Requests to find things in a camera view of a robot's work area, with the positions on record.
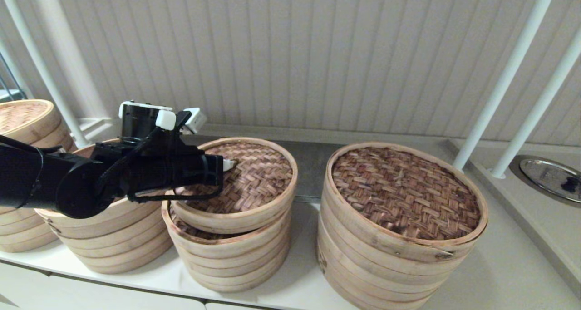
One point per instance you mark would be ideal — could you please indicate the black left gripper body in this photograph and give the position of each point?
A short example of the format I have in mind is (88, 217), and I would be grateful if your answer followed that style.
(172, 169)

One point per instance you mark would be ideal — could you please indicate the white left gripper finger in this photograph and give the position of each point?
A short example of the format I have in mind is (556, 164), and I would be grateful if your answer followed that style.
(228, 164)

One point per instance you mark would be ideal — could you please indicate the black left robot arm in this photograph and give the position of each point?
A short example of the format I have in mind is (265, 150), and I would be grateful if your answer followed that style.
(45, 183)

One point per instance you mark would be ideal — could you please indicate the square metal lid with knob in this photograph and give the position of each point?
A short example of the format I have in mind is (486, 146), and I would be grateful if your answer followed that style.
(313, 169)

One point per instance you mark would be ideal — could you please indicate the second-left bamboo steamer stack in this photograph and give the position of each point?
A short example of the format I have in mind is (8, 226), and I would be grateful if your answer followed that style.
(113, 242)

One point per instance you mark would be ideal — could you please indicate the small bamboo steamer stack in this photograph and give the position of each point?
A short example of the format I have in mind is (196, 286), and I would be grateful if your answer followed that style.
(236, 278)

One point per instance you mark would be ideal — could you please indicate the large right bamboo steamer stack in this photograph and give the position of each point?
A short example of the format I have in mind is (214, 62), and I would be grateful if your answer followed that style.
(404, 194)

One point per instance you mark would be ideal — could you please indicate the large bamboo steamer stack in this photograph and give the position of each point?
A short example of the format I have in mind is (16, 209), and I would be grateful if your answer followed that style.
(404, 194)
(372, 282)

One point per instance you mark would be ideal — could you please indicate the round stainless steel pot lid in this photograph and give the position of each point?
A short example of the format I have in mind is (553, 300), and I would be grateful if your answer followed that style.
(544, 176)

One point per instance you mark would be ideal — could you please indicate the white cabinet front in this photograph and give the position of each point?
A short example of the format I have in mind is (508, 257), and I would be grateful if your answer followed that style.
(91, 296)

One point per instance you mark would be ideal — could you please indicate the thin white metal pole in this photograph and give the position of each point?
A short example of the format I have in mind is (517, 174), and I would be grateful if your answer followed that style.
(41, 65)
(504, 78)
(535, 112)

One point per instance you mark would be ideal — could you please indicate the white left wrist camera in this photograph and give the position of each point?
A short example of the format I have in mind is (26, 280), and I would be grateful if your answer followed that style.
(195, 119)

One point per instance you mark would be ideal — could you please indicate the thick white post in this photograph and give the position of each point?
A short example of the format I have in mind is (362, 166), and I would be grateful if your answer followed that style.
(68, 51)

